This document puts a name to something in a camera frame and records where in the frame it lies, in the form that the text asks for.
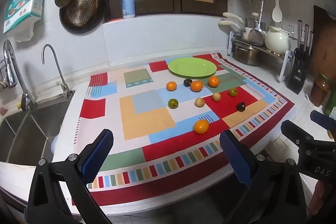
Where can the brass perforated strainer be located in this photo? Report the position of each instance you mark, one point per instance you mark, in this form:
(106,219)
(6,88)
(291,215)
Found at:
(82,7)

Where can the stainless steel sink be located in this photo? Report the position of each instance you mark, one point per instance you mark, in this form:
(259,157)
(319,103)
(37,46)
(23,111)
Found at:
(23,132)

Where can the glass jar brown contents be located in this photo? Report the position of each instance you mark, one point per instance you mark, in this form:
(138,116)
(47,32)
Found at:
(319,91)

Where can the steel slotted spatula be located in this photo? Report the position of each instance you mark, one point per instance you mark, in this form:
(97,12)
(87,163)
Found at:
(257,33)

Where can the white ceramic pot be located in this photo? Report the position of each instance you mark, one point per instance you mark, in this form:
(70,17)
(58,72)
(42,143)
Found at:
(277,40)

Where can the black knife block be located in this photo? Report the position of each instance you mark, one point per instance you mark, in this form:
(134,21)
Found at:
(298,71)

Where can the person's right hand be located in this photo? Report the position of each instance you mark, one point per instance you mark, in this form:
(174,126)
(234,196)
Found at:
(319,197)

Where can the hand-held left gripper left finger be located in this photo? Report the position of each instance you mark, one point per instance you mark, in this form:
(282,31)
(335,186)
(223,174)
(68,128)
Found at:
(95,155)

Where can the stainless steel stock pot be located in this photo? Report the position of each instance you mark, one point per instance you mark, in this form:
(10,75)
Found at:
(246,56)

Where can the blue white pump bottle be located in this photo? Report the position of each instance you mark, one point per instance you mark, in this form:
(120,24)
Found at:
(128,5)

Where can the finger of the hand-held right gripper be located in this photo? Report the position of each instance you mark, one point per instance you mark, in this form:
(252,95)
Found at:
(324,121)
(295,132)

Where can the beige round fruit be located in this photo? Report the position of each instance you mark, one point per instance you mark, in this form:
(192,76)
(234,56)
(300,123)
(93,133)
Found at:
(199,102)
(216,96)

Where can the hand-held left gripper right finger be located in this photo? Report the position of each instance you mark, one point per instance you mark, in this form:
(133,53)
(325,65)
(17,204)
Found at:
(236,158)

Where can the dark purple plum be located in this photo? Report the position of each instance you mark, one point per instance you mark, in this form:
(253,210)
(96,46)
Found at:
(241,106)
(187,82)

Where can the dark wooden chopping board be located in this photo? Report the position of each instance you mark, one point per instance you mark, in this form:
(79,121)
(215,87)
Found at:
(325,37)

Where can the white rice paddle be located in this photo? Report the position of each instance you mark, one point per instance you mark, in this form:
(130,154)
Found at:
(277,12)

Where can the colourful patchwork cloth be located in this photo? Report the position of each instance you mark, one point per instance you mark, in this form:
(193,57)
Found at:
(147,119)

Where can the orange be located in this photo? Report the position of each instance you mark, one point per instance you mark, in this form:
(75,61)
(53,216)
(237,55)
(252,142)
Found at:
(213,81)
(201,126)
(171,86)
(196,86)

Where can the white metal pot shelf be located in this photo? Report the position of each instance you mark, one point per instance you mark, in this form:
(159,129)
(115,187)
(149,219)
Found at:
(286,64)

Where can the large chrome faucet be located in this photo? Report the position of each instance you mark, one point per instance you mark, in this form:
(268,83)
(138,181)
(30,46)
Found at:
(10,66)

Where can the green plum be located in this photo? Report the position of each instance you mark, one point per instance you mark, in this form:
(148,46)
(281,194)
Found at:
(173,103)
(233,92)

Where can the green white cardboard box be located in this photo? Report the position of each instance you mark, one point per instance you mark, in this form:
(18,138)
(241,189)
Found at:
(23,3)

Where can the white wall power outlet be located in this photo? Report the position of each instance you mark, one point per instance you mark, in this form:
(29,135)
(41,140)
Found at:
(288,27)

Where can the green plate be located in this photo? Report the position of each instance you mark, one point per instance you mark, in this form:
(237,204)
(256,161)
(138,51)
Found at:
(192,67)

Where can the green bottle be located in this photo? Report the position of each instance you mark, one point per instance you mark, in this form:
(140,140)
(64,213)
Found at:
(331,104)

